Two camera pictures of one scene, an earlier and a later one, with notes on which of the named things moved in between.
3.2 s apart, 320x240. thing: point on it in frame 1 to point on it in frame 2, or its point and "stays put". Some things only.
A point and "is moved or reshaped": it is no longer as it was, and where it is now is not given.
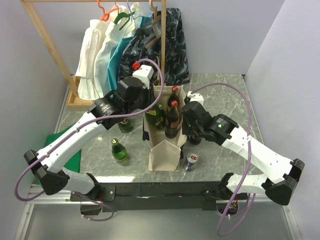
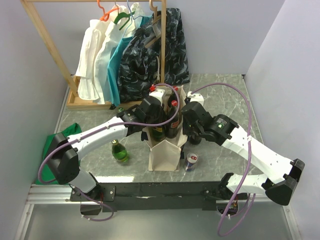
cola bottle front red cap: [172, 120] stays put
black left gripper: [150, 99] to [160, 118]
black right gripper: [185, 129] stays put
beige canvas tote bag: [164, 153] stays put
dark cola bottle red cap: [173, 96] stays put
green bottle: [156, 115] is moved or reshaped
